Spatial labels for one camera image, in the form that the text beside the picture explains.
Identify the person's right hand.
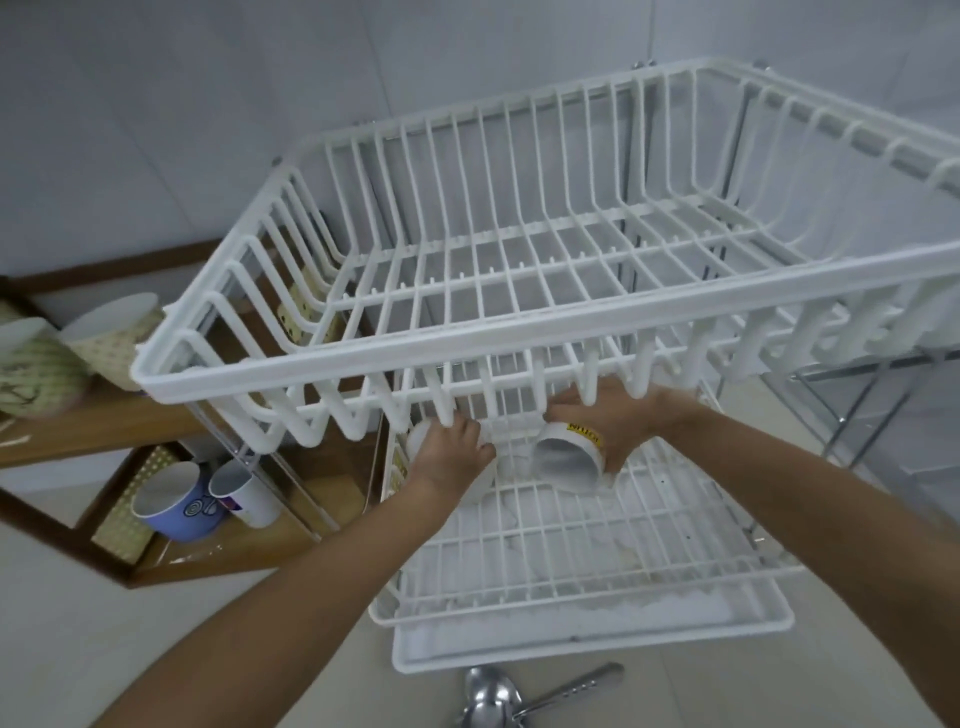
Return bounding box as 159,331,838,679
543,377,703,490

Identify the person's left hand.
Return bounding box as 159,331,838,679
408,417,498,502

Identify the plain white cup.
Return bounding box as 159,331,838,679
405,418,501,505

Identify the white cup with yellow label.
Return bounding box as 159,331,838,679
530,421,608,493

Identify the person's right forearm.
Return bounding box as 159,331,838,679
651,399,960,728

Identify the person's left forearm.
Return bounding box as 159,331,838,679
93,477,468,728

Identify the white upper dish rack basket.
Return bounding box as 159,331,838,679
131,54,960,460

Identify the white dish rack basket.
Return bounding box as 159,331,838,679
131,54,960,460
369,390,807,630

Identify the white lower dish rack basket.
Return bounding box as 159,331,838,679
369,390,807,630

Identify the white drip tray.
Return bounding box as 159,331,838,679
390,577,796,674

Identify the dotted woven mat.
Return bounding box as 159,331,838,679
90,445,183,565
276,283,328,340

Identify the metal spoon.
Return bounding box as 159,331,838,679
460,664,525,728

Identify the white cup with purple print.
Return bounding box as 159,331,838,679
207,459,285,530

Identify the blue cup with swirl print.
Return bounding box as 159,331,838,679
130,460,229,543

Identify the wooden shelf unit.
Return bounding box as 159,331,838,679
0,238,385,591

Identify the cream dotted cup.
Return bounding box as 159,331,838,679
58,291,168,393

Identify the green patterned bowl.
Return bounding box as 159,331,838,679
0,300,94,420

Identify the metal utensil handle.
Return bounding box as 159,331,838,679
516,662,626,723

